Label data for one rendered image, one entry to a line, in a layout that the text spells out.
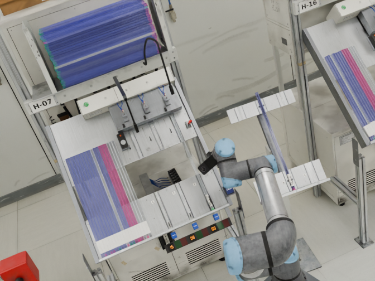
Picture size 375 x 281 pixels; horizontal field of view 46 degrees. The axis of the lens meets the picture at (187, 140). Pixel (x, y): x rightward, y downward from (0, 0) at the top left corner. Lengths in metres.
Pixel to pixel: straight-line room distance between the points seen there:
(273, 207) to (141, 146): 0.89
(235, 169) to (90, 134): 0.85
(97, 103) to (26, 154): 1.90
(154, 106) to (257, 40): 2.10
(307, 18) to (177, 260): 1.60
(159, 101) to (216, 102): 2.00
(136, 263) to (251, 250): 1.32
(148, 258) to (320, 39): 1.55
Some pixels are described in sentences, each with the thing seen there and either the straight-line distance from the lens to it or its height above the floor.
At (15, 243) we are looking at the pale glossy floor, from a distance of 3.81.
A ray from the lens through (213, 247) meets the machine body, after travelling 2.77.
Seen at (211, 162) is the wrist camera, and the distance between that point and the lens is 1.90.
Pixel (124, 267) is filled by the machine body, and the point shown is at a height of 0.32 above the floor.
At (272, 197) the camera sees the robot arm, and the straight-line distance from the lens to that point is 1.59.
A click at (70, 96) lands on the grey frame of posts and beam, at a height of 1.33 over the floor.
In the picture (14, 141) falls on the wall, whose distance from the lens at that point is 3.99.
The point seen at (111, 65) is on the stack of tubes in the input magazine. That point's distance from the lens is 2.18.
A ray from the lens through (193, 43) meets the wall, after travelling 3.92.
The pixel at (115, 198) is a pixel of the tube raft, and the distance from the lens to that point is 2.17.
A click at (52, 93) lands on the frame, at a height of 1.39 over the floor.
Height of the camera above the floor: 2.16
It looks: 32 degrees down
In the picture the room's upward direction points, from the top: 17 degrees counter-clockwise
